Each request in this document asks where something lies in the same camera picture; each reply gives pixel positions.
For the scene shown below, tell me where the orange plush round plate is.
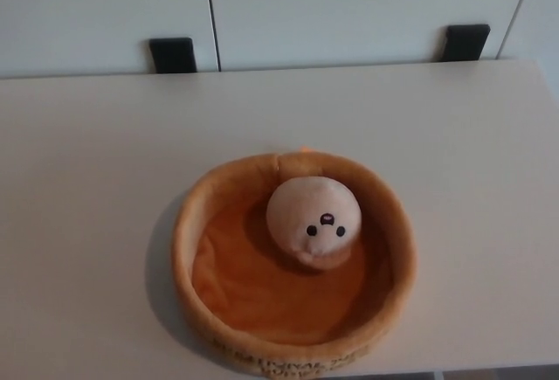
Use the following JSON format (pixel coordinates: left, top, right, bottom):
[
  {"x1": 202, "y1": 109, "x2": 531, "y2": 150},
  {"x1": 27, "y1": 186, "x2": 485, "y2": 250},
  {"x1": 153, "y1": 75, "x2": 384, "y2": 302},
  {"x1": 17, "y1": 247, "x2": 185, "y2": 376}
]
[{"x1": 172, "y1": 146, "x2": 416, "y2": 377}]

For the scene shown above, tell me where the white cabinet door with lettering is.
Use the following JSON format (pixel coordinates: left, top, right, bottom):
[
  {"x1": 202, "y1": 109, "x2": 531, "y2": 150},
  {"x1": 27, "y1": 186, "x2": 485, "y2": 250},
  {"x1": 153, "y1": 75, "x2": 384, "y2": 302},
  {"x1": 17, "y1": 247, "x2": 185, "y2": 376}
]
[{"x1": 0, "y1": 0, "x2": 222, "y2": 80}]

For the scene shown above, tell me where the plain white cabinet door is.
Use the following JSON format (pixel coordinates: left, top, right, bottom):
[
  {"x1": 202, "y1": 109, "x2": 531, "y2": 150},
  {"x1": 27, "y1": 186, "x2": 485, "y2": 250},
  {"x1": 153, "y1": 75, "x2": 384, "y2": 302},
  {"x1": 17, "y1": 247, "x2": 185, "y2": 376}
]
[
  {"x1": 495, "y1": 0, "x2": 559, "y2": 106},
  {"x1": 204, "y1": 0, "x2": 541, "y2": 72}
]

